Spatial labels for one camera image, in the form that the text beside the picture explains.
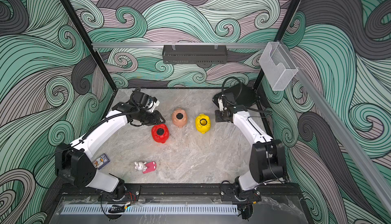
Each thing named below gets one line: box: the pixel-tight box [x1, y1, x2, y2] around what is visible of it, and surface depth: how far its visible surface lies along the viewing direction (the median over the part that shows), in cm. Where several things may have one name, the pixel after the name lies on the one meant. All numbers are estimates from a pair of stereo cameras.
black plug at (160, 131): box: [156, 127, 164, 136], surface depth 88 cm
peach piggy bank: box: [171, 108, 188, 128], surface depth 94 cm
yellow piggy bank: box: [194, 113, 212, 134], surface depth 92 cm
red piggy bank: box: [151, 123, 170, 144], surface depth 87 cm
